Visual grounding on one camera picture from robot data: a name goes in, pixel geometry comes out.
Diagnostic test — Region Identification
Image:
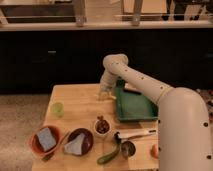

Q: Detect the green plastic cup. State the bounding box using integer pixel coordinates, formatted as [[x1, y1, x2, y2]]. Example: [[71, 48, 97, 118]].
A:
[[50, 102, 64, 118]]

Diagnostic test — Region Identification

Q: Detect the blue sponge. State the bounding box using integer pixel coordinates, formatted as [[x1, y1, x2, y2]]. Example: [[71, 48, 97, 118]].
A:
[[37, 127, 56, 151]]

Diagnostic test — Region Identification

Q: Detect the orange bowl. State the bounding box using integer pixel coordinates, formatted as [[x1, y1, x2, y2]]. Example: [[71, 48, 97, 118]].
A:
[[29, 125, 61, 157]]

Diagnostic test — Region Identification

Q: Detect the green cucumber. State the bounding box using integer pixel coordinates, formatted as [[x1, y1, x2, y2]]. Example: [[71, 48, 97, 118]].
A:
[[97, 145, 120, 165]]

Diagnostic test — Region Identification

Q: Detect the grey crumpled cloth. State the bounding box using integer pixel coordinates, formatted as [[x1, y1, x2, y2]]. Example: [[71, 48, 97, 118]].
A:
[[64, 133, 85, 155]]

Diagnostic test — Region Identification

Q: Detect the orange fruit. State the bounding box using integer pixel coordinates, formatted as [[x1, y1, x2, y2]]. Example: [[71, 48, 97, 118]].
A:
[[150, 144, 159, 158]]

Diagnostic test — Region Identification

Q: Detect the small metal cup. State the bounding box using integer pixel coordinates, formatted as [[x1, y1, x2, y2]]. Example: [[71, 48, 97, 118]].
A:
[[121, 141, 136, 158]]

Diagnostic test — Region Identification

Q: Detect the white cup with contents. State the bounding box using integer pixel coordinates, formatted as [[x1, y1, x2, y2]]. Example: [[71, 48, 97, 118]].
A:
[[93, 116, 111, 138]]

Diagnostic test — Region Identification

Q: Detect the green plastic tray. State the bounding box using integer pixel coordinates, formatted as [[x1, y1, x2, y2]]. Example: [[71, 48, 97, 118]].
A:
[[115, 80, 158, 122]]

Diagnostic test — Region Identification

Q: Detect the dark brown bowl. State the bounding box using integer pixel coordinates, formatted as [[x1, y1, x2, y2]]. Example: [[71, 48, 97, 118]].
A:
[[66, 128, 93, 155]]

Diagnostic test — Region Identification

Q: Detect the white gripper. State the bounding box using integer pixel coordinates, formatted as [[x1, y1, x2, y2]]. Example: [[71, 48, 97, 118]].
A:
[[100, 70, 118, 92]]

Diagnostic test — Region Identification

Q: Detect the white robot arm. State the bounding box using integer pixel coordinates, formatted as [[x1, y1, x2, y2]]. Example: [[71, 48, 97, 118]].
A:
[[100, 54, 213, 171]]

